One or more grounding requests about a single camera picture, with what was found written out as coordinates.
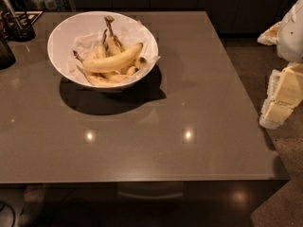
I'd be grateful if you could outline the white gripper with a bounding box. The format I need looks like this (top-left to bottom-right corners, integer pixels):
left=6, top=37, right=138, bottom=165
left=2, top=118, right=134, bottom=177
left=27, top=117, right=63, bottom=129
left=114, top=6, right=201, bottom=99
left=258, top=0, right=303, bottom=130

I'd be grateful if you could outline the yellow banana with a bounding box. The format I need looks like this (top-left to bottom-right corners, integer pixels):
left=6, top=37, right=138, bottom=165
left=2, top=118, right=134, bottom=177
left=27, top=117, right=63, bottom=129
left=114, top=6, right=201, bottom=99
left=73, top=43, right=143, bottom=73

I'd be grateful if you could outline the banana bunch in bowl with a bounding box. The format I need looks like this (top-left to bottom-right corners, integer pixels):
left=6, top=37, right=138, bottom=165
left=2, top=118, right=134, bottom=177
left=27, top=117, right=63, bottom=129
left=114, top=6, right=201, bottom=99
left=81, top=15, right=148, bottom=87

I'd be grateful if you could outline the white ceramic bowl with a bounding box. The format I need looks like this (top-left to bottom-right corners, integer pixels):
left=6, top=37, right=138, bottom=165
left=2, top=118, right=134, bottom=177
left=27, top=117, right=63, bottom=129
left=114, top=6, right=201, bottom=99
left=46, top=10, right=159, bottom=91

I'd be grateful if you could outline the dark tray with white rim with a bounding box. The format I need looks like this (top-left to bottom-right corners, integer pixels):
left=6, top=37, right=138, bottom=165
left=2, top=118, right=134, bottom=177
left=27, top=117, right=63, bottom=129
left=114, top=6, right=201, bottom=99
left=15, top=11, right=43, bottom=25

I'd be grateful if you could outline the dark round pot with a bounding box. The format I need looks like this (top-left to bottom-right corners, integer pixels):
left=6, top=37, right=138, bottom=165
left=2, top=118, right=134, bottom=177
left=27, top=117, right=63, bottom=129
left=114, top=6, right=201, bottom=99
left=0, top=36, right=16, bottom=69

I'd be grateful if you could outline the silver drawer handle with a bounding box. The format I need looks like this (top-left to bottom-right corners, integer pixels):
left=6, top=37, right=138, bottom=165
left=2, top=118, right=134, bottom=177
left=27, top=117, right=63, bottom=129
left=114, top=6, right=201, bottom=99
left=117, top=191, right=184, bottom=201

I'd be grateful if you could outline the black wire utensil holder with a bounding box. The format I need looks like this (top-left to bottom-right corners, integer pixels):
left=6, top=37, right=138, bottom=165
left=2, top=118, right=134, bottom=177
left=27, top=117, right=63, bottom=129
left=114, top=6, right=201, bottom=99
left=2, top=0, right=35, bottom=42

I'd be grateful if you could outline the black cable on floor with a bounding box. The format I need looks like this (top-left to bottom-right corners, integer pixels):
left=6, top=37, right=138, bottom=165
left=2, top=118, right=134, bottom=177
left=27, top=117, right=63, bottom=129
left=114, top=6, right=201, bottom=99
left=0, top=201, right=17, bottom=227

